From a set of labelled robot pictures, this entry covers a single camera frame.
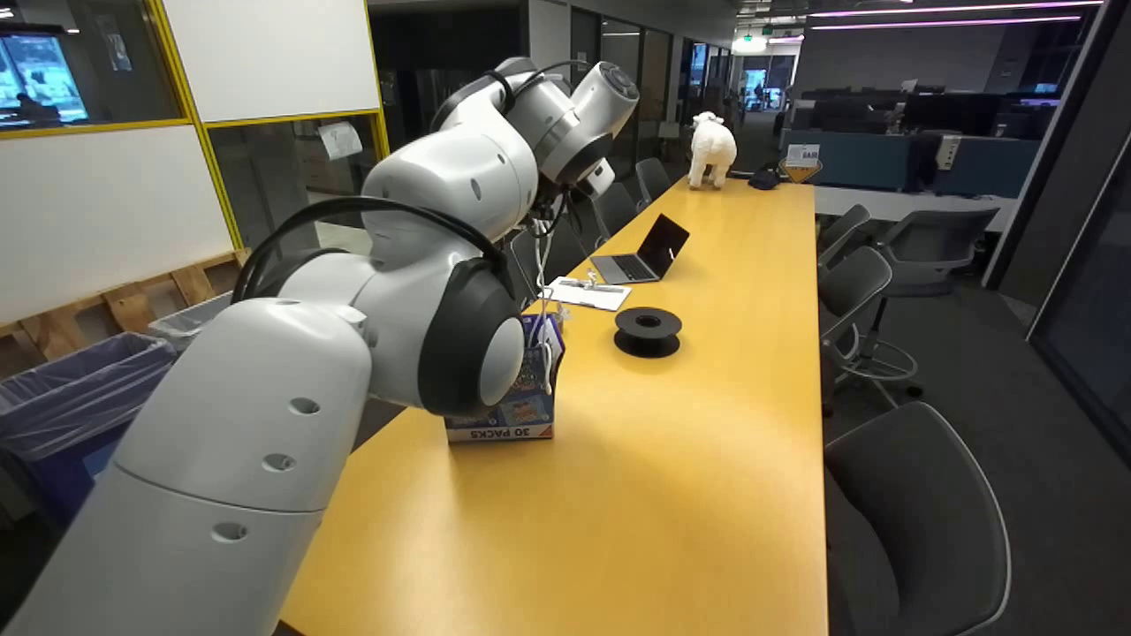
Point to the blue snack cardboard box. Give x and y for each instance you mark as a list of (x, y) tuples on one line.
[(529, 408)]

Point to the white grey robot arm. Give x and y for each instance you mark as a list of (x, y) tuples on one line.
[(221, 480)]

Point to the white paper sheets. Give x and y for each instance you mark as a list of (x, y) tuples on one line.
[(587, 295)]

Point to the open grey laptop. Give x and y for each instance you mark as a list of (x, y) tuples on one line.
[(652, 259)]

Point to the white polar bear figure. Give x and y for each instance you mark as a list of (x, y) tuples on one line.
[(713, 149)]

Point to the black office chair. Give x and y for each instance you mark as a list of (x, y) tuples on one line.
[(849, 323), (916, 533), (931, 246)]

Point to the near black office chair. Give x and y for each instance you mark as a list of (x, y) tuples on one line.
[(916, 533)]

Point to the blue storage bin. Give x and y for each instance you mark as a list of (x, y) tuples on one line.
[(81, 398)]

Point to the wall monitor screen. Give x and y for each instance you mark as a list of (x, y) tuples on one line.
[(37, 81)]

